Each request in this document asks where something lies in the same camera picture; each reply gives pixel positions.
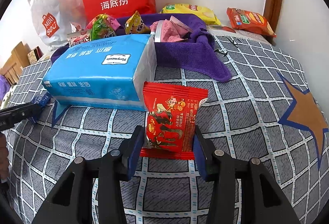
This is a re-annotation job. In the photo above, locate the orange chips bag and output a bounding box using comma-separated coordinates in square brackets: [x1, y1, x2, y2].
[226, 8, 276, 37]

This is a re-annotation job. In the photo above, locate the small blue candy packet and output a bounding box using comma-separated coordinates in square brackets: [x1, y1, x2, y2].
[30, 91, 51, 124]

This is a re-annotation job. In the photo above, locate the white plastic Miniso bag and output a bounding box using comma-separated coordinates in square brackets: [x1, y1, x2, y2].
[27, 0, 86, 51]

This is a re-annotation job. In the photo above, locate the purple towel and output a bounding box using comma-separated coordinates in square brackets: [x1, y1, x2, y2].
[52, 14, 232, 82]

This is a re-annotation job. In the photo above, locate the blue tissue pack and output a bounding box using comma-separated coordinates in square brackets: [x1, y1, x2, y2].
[42, 34, 157, 111]

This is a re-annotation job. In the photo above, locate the white strawberry snack packet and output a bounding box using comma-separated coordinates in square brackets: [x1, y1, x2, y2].
[67, 29, 90, 47]

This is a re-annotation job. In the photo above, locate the red snack packet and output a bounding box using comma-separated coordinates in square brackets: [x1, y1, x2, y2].
[140, 82, 208, 160]

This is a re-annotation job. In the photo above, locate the yellow chips bag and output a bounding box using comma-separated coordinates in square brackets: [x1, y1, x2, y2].
[161, 3, 221, 26]

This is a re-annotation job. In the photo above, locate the brown framed picture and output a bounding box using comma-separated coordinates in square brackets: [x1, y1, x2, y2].
[27, 46, 43, 65]

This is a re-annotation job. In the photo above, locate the left human hand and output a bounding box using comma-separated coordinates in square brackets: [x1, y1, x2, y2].
[0, 133, 9, 180]

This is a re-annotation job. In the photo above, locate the pink triangular snack packet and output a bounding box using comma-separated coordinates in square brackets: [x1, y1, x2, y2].
[150, 16, 193, 43]

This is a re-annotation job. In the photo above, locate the green snack packet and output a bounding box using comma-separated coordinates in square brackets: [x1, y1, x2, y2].
[86, 14, 116, 41]

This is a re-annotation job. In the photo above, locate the yellow crispy snack packet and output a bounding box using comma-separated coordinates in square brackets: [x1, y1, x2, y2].
[125, 11, 151, 34]

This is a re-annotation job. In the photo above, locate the wooden chair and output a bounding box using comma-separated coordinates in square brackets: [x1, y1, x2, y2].
[1, 42, 30, 86]

